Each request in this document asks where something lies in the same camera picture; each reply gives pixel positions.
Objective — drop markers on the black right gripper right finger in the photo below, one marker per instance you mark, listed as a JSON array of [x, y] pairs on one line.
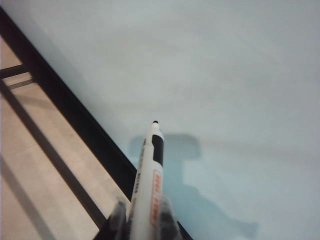
[[167, 222]]

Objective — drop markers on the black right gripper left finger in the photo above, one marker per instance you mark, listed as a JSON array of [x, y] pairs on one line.
[[120, 222]]

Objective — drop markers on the white whiteboard marker pen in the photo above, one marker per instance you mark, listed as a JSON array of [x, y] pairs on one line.
[[150, 187]]

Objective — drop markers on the white glass whiteboard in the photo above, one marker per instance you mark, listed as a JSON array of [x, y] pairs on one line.
[[200, 75]]

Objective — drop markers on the black metal crossbar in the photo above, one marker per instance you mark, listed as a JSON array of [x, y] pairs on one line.
[[12, 71]]

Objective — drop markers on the black whiteboard bottom rail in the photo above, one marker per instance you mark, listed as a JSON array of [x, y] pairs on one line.
[[62, 97]]

